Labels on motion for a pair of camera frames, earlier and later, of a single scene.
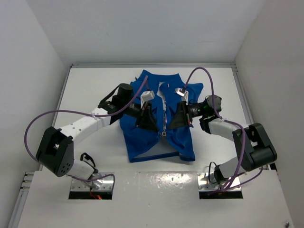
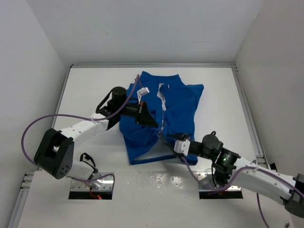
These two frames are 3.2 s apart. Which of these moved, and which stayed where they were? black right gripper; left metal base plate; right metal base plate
Moved: black right gripper
Stayed: left metal base plate; right metal base plate
